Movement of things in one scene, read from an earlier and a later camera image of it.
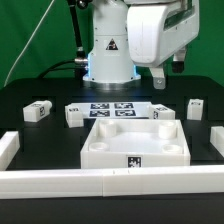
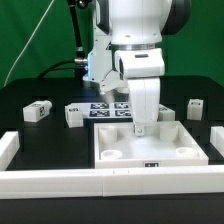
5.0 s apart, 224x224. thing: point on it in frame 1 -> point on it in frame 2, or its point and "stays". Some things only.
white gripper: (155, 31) -> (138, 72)
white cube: (37, 110) stays
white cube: (73, 116) stays
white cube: (195, 109) stays
